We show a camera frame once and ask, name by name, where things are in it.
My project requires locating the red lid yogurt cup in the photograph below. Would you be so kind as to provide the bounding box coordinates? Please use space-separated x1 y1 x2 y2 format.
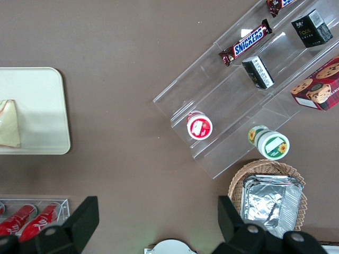
186 111 213 140

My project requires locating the red cola bottle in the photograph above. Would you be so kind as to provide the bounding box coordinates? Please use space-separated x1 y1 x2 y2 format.
20 203 62 243
0 205 38 237

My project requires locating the cream plastic tray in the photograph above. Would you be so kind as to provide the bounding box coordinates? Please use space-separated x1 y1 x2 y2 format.
0 67 72 155

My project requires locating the white rectangular snack bin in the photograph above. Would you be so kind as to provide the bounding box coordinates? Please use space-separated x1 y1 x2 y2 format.
319 239 339 254

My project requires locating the red chocolate chip cookie box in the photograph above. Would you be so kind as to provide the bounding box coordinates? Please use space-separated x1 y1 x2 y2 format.
290 55 339 112

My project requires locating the light tan wicker basket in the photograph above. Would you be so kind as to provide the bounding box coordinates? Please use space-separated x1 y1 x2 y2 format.
227 158 309 233

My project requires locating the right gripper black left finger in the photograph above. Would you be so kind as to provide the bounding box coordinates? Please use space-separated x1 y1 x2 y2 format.
0 195 100 254

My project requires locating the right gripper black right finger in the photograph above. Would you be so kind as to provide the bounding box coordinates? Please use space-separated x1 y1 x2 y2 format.
211 195 326 254

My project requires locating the small black carton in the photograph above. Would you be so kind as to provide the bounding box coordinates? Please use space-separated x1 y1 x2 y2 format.
291 8 334 49
242 55 274 90

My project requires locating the triangular sandwich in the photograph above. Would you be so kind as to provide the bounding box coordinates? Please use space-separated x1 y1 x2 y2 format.
0 99 22 148

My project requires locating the clear acrylic stepped display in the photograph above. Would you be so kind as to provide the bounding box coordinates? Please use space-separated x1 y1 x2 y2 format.
153 0 339 180

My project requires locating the Snickers chocolate bar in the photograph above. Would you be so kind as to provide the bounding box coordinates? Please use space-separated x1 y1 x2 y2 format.
265 0 302 18
218 19 273 67

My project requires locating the green lid yogurt cup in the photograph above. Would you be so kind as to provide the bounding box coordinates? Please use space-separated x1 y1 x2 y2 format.
247 125 290 160

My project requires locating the clear acrylic bottle rack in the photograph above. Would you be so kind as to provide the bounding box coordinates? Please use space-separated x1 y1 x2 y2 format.
0 198 70 237

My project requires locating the aluminium foil container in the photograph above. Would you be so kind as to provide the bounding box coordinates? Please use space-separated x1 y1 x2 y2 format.
239 174 304 239

